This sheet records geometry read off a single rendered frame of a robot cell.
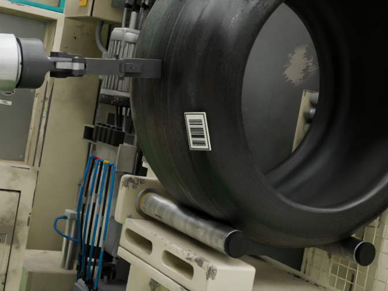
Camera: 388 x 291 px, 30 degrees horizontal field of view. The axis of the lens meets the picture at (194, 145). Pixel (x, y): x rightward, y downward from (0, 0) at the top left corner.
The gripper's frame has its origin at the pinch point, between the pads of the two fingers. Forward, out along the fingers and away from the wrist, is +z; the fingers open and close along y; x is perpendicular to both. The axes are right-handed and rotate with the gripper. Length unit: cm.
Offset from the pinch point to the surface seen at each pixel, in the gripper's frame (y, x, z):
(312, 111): 34, 9, 62
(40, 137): 58, 18, 1
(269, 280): 4, 40, 31
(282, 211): -11.6, 22.3, 21.5
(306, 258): 27, 44, 58
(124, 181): 23.9, 23.1, 8.4
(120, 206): 23.8, 28.1, 7.7
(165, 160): 1.7, 15.5, 6.3
